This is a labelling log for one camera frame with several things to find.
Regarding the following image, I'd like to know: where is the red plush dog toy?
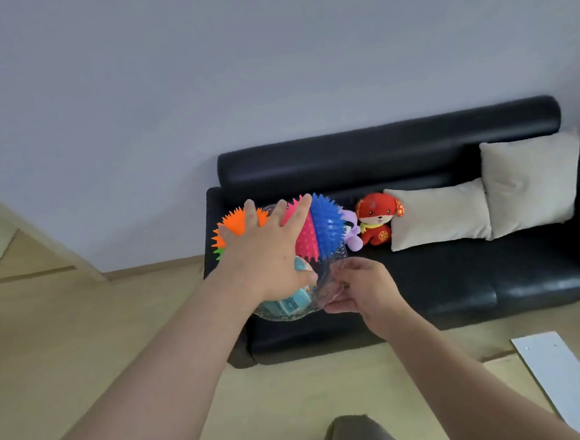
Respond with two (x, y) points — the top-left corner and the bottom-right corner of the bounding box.
(354, 191), (408, 248)

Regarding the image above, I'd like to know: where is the large beige cushion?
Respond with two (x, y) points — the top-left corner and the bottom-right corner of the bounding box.
(478, 130), (580, 241)

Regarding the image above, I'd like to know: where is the person's right hand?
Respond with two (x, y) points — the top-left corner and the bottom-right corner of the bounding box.
(319, 253), (419, 346)

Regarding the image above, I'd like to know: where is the clear plastic bowl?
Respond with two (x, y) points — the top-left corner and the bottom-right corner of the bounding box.
(243, 198), (353, 325)

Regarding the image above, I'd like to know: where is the small beige cushion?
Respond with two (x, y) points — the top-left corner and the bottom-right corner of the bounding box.
(382, 177), (494, 253)

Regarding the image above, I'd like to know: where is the person's left hand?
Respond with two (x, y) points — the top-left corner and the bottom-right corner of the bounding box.
(200, 194), (321, 314)

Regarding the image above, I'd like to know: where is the teal patterned ball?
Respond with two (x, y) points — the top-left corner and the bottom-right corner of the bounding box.
(259, 254), (323, 320)

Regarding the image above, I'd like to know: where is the purple plush toy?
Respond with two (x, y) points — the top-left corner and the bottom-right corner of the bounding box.
(339, 207), (365, 253)

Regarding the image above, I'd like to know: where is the white flat board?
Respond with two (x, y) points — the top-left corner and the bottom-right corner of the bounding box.
(509, 329), (580, 440)

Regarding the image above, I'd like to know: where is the pink spiky ball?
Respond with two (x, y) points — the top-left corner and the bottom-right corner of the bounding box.
(281, 195), (321, 265)

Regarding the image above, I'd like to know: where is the blue spiky ball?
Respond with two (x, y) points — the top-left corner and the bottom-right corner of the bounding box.
(309, 190), (349, 264)

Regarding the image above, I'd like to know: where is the orange spiky ball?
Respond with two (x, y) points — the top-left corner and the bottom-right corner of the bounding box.
(208, 204), (272, 251)

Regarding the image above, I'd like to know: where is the person's left forearm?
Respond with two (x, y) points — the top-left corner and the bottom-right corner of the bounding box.
(17, 275), (267, 440)

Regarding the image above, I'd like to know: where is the black leather sofa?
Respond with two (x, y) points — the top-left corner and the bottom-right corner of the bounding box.
(192, 92), (580, 372)

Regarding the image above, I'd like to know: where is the person's grey trouser knee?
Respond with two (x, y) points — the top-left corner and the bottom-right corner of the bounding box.
(318, 411), (411, 440)

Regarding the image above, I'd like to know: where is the person's right forearm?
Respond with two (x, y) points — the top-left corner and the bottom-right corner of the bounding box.
(366, 296), (580, 440)

